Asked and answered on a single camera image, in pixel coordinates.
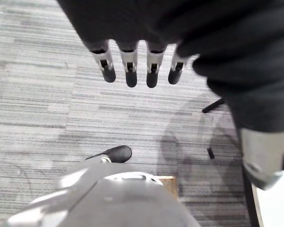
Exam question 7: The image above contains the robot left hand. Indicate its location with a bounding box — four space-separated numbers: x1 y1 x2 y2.
56 0 284 191

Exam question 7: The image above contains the black chair base leg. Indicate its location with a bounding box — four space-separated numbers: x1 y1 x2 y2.
202 98 226 114

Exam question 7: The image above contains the dark robot foot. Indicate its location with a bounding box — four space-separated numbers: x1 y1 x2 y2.
85 145 133 164

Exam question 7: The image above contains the wooden board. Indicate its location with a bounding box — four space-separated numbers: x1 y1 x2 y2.
156 175 179 199

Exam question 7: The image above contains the silver robot leg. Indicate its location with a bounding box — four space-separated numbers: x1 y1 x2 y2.
4 157 201 227

